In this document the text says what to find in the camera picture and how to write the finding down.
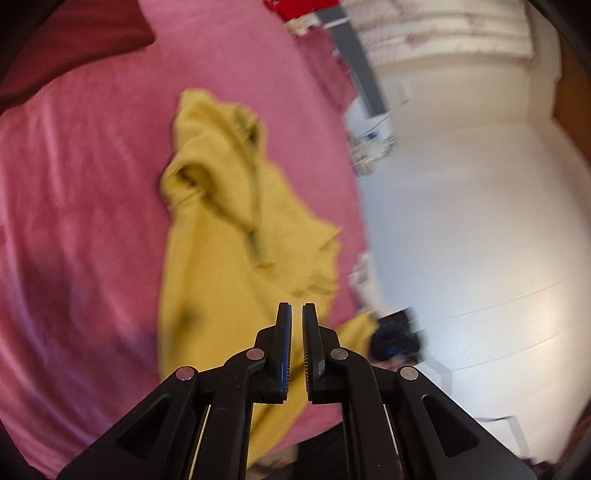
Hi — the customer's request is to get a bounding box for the wooden door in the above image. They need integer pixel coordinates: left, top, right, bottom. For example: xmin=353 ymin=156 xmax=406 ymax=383
xmin=554 ymin=41 xmax=591 ymax=153

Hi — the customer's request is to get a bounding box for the white patterned curtain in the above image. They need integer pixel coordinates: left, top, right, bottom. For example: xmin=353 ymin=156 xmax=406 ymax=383
xmin=344 ymin=0 xmax=536 ymax=65

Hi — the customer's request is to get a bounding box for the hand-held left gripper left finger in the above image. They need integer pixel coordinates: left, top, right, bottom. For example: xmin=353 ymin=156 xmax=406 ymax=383
xmin=55 ymin=302 xmax=294 ymax=480

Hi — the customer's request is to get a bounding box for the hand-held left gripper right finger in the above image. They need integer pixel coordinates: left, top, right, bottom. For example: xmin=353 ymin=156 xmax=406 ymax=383
xmin=301 ymin=302 xmax=536 ymax=480

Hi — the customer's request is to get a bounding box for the red cloth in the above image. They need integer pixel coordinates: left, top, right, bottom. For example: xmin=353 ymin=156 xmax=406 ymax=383
xmin=263 ymin=0 xmax=342 ymax=21

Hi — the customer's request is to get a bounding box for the white bedside shelf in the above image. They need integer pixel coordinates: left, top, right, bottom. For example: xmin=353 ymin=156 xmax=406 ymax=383
xmin=346 ymin=99 xmax=400 ymax=174

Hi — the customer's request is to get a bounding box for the grey headboard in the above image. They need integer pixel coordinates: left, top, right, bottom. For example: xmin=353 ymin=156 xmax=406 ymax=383
xmin=316 ymin=7 xmax=386 ymax=116

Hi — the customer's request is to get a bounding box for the pink bed sheet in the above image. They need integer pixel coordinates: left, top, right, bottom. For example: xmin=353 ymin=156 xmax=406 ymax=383
xmin=0 ymin=0 xmax=375 ymax=478

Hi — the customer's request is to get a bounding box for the yellow garment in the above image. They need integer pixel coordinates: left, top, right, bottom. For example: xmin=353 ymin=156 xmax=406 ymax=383
xmin=159 ymin=89 xmax=379 ymax=472

